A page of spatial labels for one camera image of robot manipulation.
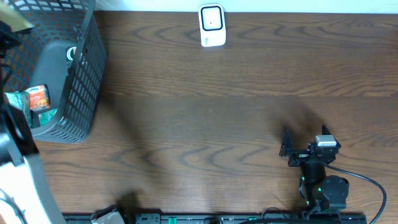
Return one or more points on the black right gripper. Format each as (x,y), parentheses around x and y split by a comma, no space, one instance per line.
(286,149)

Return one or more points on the dark green round-logo box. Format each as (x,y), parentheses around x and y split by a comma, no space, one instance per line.
(70,53)

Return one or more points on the green tissue pack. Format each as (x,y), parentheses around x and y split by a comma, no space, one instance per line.
(47,116)

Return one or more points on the orange tissue pack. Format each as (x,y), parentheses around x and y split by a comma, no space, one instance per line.
(38,97)

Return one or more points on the teal wipes pack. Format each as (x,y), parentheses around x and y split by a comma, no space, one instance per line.
(21,101)

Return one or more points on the cream wet wipes pack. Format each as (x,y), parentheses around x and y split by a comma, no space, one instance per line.
(15,20)

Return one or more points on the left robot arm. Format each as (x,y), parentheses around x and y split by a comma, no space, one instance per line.
(25,194)

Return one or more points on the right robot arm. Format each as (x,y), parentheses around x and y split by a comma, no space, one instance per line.
(325,194)

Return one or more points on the white barcode scanner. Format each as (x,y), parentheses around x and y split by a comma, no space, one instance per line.
(212,25)

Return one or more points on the dark grey plastic mesh basket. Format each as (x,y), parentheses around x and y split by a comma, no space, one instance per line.
(40,59)

